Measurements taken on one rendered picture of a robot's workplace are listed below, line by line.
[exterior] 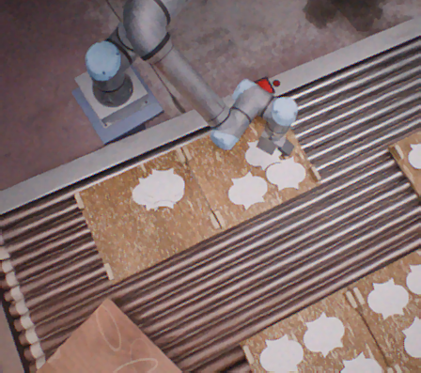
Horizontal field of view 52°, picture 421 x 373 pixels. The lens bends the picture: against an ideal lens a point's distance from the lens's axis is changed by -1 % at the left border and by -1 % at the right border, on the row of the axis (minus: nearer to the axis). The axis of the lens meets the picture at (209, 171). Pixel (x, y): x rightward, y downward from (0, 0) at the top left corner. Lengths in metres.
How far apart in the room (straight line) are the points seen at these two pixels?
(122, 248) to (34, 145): 1.37
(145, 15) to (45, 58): 1.94
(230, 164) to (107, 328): 0.69
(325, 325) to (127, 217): 0.76
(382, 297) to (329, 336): 0.23
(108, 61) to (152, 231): 0.59
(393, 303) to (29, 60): 2.45
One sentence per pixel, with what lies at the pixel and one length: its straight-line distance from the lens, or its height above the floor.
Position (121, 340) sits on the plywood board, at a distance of 1.41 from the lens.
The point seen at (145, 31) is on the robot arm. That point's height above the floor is 1.53.
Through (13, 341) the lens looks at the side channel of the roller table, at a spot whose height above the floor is 0.95.
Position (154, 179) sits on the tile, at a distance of 1.51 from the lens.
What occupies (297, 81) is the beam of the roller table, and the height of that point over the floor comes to 0.92.
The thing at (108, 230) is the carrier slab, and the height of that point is 0.94.
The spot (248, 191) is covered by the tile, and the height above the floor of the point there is 0.95.
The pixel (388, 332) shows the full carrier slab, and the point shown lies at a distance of 1.65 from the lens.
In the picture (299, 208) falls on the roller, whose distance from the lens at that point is 1.60.
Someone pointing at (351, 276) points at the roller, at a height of 0.92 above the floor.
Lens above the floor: 2.44
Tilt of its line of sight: 73 degrees down
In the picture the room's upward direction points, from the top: 9 degrees clockwise
